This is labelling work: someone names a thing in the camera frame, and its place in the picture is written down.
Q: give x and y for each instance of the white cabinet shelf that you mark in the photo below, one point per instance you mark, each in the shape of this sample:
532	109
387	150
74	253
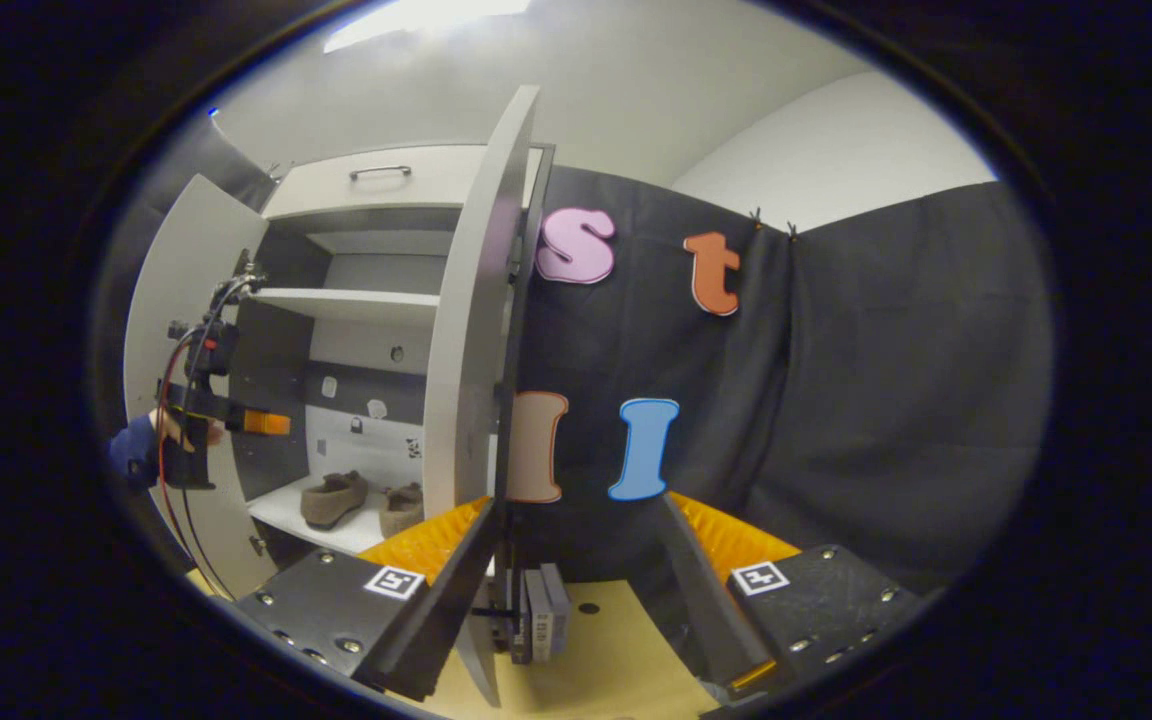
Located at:
356	303

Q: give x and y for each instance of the white cabinet drawer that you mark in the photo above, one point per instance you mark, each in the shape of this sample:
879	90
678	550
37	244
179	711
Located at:
336	190

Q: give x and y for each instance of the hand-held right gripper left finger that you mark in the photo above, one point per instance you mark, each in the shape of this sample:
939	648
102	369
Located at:
446	600

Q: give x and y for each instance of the white shoe cabinet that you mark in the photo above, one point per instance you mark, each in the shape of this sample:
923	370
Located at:
366	345

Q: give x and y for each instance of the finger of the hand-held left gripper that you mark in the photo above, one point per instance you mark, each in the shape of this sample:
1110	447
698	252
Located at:
266	423

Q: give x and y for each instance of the white shoe cabinet door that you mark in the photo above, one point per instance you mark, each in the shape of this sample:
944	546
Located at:
476	300
176	260

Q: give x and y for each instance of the brown slipper shoe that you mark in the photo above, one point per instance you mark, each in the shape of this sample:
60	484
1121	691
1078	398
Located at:
401	510
336	500

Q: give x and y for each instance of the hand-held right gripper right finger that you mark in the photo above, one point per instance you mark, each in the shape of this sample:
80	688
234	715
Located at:
701	600

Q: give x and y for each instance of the grey box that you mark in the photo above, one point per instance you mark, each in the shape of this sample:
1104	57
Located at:
546	615

